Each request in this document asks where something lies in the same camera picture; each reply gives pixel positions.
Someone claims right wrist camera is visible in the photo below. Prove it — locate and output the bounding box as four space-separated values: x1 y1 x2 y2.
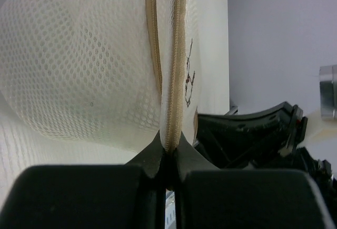
319 65 336 121

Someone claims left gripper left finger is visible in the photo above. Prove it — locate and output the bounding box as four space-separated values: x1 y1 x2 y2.
1 136 165 228

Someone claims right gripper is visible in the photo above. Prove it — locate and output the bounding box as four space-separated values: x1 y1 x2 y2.
296 147 336 184

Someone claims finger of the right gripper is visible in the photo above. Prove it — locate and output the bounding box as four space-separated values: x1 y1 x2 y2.
195 102 308 168

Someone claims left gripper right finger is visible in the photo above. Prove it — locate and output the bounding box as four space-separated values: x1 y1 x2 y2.
173 135 335 228

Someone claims white mesh laundry bag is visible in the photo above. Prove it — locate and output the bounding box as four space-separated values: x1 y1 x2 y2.
1 0 201 152

